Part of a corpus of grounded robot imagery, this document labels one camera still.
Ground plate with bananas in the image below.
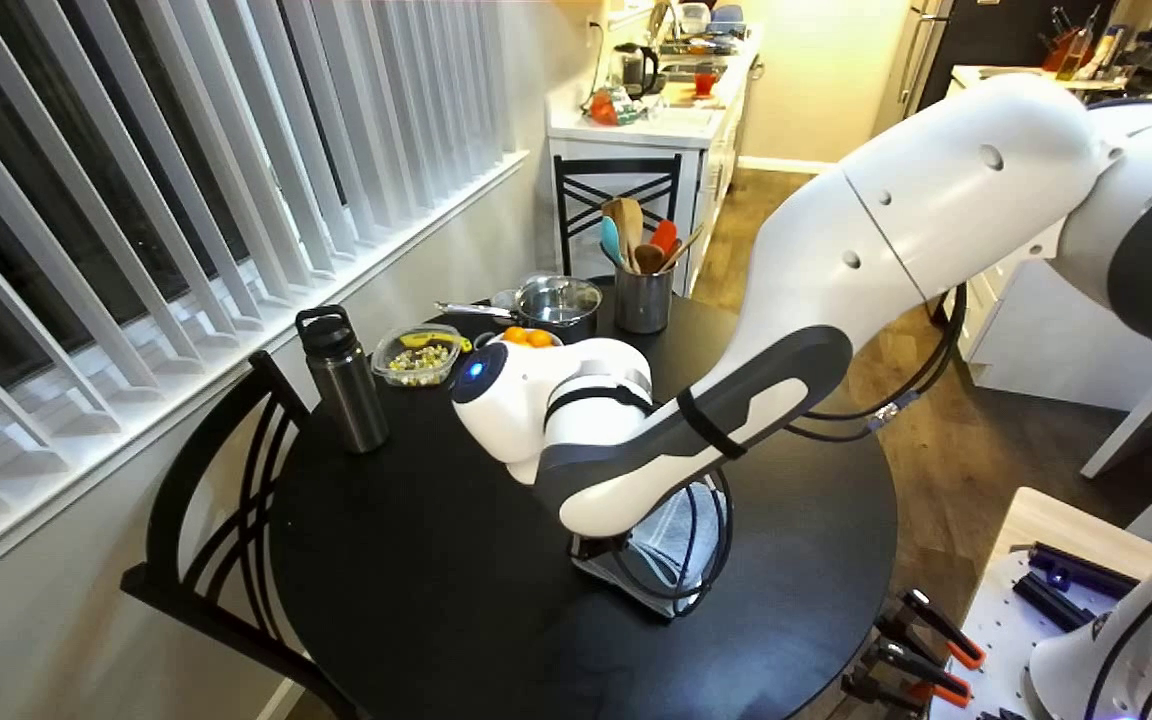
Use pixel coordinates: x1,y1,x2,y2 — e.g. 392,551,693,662
377,324,471,386

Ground round black table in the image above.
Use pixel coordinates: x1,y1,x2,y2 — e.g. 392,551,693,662
268,290,901,720

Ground white vertical window blinds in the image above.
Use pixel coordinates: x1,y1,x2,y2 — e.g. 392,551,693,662
0,0,506,516

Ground blue towel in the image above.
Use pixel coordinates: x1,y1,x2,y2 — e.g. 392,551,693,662
569,470,731,619

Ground dark metal water bottle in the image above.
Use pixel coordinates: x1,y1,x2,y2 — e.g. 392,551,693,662
294,302,389,457

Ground white pegboard robot base plate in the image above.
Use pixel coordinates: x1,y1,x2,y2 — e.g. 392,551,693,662
929,488,1152,720

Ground wooden spatula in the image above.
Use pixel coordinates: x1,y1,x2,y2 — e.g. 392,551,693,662
605,194,642,272

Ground black kettle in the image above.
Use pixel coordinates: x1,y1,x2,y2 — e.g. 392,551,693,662
610,44,665,100

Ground steel pot with lid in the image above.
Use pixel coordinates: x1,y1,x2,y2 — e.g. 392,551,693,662
440,272,607,337

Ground white bowl of oranges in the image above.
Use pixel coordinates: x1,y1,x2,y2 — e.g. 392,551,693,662
495,324,562,347

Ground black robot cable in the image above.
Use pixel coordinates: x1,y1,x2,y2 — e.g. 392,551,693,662
629,285,972,605

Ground black metal chair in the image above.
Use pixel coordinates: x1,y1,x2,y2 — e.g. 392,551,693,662
118,352,360,720

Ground steel utensil holder cup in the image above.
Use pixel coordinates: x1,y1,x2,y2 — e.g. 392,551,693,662
610,272,673,337

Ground purple black tool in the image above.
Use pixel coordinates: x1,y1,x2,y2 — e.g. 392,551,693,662
1010,540,1136,631

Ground teal silicone spatula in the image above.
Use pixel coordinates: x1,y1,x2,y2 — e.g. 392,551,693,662
594,214,629,272

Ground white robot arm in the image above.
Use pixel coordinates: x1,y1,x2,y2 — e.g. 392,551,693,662
451,77,1152,619

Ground black orange clamp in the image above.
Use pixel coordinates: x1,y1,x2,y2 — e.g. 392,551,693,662
871,638,972,708
895,586,985,667

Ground white kitchen counter cabinet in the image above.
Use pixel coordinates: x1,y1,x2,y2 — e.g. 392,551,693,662
543,44,760,297

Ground black chair at counter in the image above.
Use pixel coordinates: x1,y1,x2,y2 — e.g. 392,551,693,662
552,154,678,272

